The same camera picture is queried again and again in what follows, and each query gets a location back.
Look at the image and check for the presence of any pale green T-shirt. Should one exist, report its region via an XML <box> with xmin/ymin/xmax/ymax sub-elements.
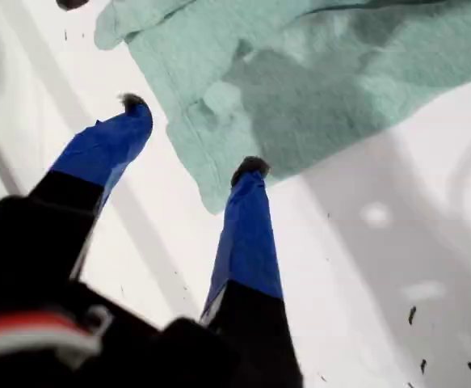
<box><xmin>94</xmin><ymin>0</ymin><xmax>471</xmax><ymax>215</ymax></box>

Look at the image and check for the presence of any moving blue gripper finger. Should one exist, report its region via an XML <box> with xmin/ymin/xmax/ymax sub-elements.
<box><xmin>200</xmin><ymin>156</ymin><xmax>304</xmax><ymax>388</ymax></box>

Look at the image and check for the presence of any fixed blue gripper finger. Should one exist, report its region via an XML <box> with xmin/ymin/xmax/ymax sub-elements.
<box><xmin>16</xmin><ymin>92</ymin><xmax>154</xmax><ymax>280</ymax></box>
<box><xmin>56</xmin><ymin>0</ymin><xmax>90</xmax><ymax>11</ymax></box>

